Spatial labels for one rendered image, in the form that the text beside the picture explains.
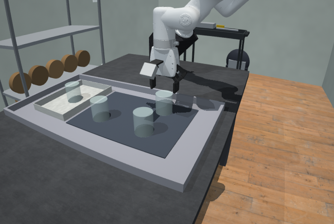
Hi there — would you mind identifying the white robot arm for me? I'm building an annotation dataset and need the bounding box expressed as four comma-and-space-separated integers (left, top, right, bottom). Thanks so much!
140, 0, 248, 80

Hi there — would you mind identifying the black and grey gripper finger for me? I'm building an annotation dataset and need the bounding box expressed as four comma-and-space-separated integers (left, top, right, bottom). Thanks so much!
150, 77, 156, 89
172, 64, 187, 93

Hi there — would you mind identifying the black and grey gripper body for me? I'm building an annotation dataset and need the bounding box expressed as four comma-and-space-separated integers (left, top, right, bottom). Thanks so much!
150, 46, 179, 77

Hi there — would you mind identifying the clear glass jar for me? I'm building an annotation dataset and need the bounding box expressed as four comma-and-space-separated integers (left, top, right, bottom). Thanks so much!
90, 96, 110, 122
133, 107, 154, 137
155, 90, 173, 116
65, 81, 82, 103

